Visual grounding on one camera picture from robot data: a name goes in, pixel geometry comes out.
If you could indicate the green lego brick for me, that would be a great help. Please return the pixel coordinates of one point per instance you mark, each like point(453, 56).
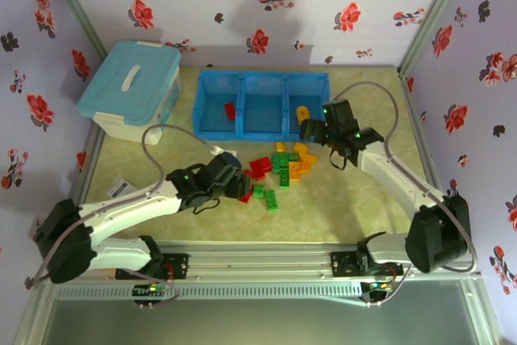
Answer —
point(278, 160)
point(271, 201)
point(284, 178)
point(291, 157)
point(258, 191)

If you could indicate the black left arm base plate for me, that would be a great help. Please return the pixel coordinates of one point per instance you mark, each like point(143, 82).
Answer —
point(179, 266)

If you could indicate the white storage box blue lid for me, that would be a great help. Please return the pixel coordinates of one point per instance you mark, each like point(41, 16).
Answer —
point(125, 82)

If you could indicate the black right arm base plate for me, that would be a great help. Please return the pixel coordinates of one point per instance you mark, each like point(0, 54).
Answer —
point(339, 264)

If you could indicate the small red lego brick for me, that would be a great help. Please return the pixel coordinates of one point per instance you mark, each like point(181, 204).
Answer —
point(245, 199)

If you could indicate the aluminium frame post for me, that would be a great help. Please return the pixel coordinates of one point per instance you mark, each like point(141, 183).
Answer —
point(75, 3)
point(433, 13)

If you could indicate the yellow lego brick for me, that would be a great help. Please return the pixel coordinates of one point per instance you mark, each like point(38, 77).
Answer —
point(281, 147)
point(309, 158)
point(297, 170)
point(299, 147)

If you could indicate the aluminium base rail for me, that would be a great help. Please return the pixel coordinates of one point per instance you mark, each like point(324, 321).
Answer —
point(258, 260)

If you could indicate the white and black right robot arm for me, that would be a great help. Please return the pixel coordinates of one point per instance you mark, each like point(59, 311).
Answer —
point(387, 175)

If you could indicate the round yellow lego piece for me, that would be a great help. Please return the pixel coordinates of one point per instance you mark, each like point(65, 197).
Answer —
point(302, 112)

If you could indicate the blue three-compartment plastic bin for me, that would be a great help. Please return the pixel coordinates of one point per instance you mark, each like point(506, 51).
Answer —
point(260, 116)

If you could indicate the white and blue paper card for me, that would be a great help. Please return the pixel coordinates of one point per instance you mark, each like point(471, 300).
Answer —
point(119, 189)

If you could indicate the aluminium table side rail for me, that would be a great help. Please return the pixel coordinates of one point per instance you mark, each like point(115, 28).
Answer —
point(434, 159)
point(89, 167)

